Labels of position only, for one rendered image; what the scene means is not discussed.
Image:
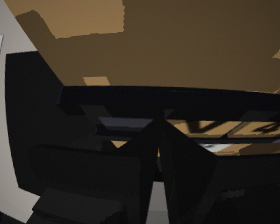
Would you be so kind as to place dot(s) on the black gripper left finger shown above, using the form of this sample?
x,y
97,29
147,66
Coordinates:
x,y
124,175

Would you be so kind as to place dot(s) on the white paper ticket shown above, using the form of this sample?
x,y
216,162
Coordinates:
x,y
215,148

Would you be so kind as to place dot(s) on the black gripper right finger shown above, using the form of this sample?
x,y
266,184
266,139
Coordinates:
x,y
193,176

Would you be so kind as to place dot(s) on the tan letter tile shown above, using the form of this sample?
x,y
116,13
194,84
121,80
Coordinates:
x,y
255,129
204,128

